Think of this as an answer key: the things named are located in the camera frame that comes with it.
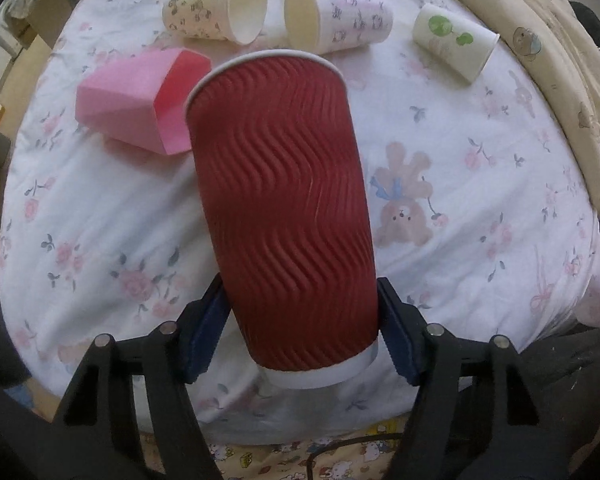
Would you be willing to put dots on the red ribbed paper cup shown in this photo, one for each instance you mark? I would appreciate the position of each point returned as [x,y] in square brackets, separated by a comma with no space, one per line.
[282,187]

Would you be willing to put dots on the pink print paper cup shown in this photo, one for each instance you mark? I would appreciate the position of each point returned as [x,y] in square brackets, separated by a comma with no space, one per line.
[326,26]

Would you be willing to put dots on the green tree paper cup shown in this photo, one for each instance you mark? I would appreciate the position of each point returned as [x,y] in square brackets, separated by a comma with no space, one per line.
[463,45]

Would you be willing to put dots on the dark clothing by wall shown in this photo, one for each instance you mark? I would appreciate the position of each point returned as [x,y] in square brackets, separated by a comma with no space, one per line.
[588,19]

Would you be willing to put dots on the cream bear print duvet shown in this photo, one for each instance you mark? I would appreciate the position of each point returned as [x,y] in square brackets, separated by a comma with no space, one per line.
[564,63]

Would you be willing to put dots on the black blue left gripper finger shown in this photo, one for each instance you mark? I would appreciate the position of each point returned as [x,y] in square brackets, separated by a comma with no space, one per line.
[96,433]

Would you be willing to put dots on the white floral bed sheet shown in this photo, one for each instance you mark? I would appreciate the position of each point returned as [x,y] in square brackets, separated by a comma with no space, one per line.
[479,211]

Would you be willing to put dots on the pink faceted cup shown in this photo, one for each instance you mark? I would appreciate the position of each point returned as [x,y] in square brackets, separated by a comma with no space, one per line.
[140,101]

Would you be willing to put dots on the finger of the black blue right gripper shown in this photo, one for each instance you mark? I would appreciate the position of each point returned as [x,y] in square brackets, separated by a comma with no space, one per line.
[476,414]

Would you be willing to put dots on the music note paper cup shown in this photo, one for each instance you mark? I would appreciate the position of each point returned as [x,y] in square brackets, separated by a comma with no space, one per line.
[237,21]

